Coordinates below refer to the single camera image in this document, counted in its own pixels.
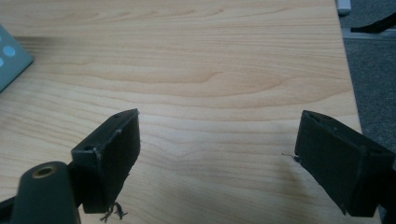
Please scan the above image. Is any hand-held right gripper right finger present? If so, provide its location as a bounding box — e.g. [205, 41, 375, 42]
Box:
[293, 109, 396, 218]

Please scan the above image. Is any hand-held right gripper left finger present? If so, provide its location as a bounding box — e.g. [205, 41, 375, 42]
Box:
[70, 107, 142, 223]

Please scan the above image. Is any grey box with blue dots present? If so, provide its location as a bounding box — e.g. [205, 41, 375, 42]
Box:
[0, 23, 35, 93]

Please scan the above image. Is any black strap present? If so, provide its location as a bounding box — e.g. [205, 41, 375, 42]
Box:
[350, 11, 396, 35]

